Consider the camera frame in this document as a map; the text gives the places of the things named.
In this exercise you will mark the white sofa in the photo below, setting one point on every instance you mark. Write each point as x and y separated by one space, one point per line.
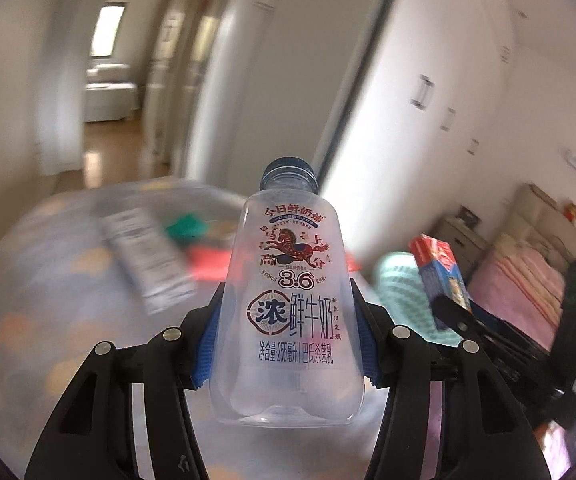
110 92

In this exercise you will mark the white wardrobe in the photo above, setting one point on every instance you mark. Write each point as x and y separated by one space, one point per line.
393 85

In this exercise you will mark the red toy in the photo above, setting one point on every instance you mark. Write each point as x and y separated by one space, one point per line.
571 211

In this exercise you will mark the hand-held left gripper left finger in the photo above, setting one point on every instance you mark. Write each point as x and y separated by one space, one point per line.
207 356

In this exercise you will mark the window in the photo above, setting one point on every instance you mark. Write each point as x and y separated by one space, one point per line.
109 30

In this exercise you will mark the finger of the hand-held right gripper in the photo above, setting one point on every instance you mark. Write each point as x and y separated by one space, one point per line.
455 312

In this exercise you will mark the green packet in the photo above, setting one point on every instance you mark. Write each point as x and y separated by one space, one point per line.
185 227

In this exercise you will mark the grey nightstand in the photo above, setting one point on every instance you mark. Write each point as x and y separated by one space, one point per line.
460 245

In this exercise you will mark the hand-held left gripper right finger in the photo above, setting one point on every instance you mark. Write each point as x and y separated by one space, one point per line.
371 355

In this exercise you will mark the clear plastic milk bottle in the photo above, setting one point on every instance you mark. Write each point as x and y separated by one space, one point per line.
288 310

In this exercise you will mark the red packet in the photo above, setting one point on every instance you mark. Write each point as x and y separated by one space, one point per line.
210 262

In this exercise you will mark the red and blue carton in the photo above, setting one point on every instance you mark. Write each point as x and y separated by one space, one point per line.
443 270

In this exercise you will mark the beige headboard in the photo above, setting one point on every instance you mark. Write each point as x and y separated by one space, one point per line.
543 220

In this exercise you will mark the white striped wrapper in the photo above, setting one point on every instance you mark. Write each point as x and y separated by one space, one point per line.
143 255

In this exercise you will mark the teal knitted cloth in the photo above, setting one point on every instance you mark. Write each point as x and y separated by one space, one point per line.
403 290

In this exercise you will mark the pink bedding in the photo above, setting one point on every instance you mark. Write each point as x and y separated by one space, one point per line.
518 290

